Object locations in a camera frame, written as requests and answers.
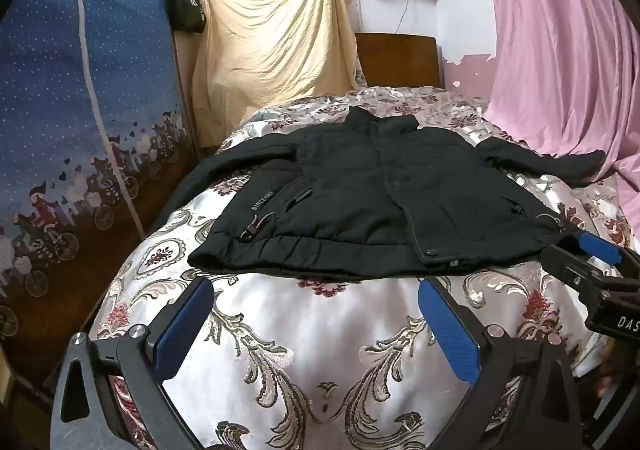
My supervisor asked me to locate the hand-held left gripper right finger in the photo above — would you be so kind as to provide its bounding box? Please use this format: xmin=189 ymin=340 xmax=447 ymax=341
xmin=417 ymin=275 xmax=583 ymax=450

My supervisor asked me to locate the blue printed fabric wardrobe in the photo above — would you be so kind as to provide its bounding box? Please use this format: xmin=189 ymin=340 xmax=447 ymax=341
xmin=0 ymin=0 xmax=201 ymax=381

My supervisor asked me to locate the floral satin bedspread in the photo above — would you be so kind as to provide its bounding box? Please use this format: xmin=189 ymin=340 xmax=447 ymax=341
xmin=90 ymin=85 xmax=638 ymax=450

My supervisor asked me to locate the yellow hanging cloth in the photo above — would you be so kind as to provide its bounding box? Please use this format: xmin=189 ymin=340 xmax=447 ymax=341
xmin=190 ymin=0 xmax=358 ymax=148

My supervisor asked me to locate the pink curtain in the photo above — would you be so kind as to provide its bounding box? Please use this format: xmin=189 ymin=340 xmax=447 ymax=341
xmin=475 ymin=0 xmax=640 ymax=231

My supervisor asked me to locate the black hanging bag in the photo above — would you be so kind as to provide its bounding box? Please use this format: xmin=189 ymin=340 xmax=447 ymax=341
xmin=166 ymin=0 xmax=207 ymax=34

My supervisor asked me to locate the black jacket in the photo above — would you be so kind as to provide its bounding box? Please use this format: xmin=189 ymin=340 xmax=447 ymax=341
xmin=150 ymin=106 xmax=608 ymax=281

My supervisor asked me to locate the wooden headboard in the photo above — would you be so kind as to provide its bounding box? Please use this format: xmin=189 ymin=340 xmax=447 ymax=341
xmin=354 ymin=32 xmax=446 ymax=91

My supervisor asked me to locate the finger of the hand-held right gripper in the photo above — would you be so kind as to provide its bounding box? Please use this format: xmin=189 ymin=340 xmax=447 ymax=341
xmin=539 ymin=244 xmax=607 ymax=302
xmin=574 ymin=230 xmax=640 ymax=279

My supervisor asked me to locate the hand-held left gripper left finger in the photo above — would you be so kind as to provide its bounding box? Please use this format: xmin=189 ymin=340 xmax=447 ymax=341
xmin=50 ymin=275 xmax=216 ymax=450

